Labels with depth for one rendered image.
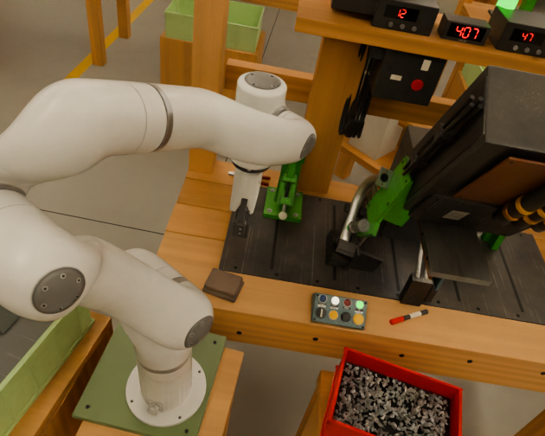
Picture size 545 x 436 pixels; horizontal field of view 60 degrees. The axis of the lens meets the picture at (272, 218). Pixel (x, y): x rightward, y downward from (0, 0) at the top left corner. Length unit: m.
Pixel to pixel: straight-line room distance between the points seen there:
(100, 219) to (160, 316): 2.10
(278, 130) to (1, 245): 0.40
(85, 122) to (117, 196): 2.49
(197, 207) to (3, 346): 0.70
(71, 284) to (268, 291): 0.90
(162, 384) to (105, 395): 0.20
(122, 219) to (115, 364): 1.68
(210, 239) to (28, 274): 1.05
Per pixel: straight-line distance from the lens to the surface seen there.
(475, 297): 1.63
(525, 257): 1.88
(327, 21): 1.35
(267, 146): 0.72
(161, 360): 1.02
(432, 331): 1.47
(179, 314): 0.84
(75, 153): 0.56
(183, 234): 1.55
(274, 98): 0.79
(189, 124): 0.65
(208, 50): 1.54
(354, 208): 1.49
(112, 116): 0.56
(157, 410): 1.19
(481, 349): 1.51
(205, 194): 1.70
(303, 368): 2.33
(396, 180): 1.37
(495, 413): 2.59
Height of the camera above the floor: 1.98
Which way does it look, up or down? 42 degrees down
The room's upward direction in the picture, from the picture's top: 11 degrees clockwise
